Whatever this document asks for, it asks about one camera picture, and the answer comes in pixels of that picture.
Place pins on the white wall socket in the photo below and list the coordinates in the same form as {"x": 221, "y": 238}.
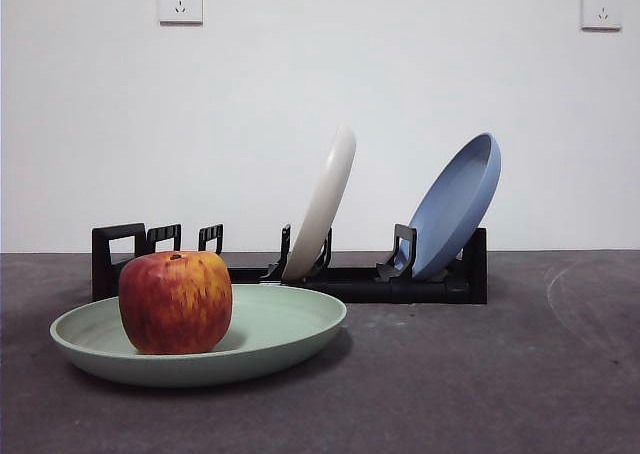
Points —
{"x": 602, "y": 8}
{"x": 181, "y": 1}

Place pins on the cream white round plate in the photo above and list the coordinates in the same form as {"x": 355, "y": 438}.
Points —
{"x": 322, "y": 209}

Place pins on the red yellow apple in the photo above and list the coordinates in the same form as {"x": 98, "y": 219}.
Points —
{"x": 175, "y": 304}

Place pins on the blue round plate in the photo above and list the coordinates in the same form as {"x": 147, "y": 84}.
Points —
{"x": 450, "y": 214}

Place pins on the black plastic plate rack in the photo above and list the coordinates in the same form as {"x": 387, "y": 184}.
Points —
{"x": 400, "y": 292}

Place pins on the green round plate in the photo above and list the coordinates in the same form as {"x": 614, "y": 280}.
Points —
{"x": 280, "y": 334}

